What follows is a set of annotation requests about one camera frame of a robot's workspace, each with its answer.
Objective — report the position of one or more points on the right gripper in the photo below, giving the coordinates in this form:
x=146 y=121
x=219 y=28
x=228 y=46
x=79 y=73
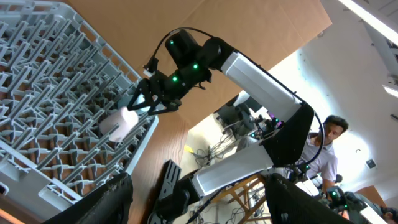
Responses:
x=168 y=89

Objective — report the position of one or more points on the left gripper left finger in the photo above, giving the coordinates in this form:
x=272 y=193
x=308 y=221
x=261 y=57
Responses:
x=109 y=203

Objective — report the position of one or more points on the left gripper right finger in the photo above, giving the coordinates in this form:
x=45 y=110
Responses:
x=288 y=204

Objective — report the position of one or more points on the pink cup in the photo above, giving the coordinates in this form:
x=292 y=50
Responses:
x=122 y=122

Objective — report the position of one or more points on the grey plastic dishwasher rack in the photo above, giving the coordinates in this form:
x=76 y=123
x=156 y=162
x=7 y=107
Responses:
x=59 y=80

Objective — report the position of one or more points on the wooden stool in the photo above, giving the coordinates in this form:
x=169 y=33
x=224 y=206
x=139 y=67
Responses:
x=249 y=194

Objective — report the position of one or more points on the person in white shirt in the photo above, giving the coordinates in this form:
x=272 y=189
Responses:
x=326 y=163

